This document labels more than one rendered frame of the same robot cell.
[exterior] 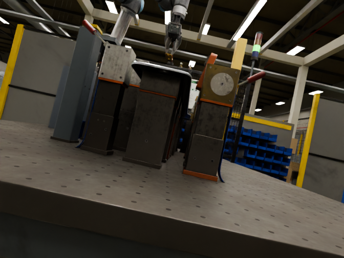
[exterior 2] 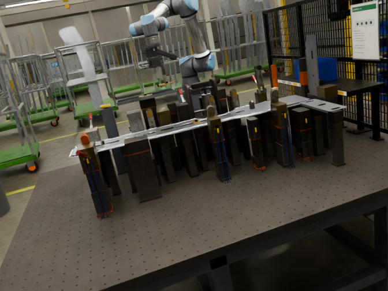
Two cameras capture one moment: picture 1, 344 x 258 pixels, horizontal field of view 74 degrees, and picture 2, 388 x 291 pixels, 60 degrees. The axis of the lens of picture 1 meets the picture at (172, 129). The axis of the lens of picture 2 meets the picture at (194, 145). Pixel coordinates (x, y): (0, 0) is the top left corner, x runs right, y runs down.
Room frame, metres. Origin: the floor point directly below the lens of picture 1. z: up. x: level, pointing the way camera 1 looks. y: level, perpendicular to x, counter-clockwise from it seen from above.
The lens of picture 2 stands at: (0.92, -1.78, 1.46)
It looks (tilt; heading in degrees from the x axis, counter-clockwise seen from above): 18 degrees down; 78
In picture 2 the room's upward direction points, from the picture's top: 11 degrees counter-clockwise
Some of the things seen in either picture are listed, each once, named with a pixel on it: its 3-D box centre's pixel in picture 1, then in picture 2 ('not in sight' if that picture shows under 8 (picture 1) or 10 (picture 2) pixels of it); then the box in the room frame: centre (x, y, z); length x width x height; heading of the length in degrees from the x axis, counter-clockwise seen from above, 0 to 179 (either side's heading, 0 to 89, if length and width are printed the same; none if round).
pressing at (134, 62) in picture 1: (173, 104); (193, 123); (1.34, 0.02, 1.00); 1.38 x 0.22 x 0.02; 176
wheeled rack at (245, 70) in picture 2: not in sight; (244, 47); (4.94, 7.42, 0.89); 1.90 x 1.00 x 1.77; 3
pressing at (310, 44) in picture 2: not in sight; (312, 65); (2.09, -0.03, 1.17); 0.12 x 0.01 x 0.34; 86
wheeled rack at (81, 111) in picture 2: not in sight; (88, 82); (0.55, 7.03, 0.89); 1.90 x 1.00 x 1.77; 92
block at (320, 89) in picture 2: (188, 133); (328, 116); (2.09, -0.15, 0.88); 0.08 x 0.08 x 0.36; 86
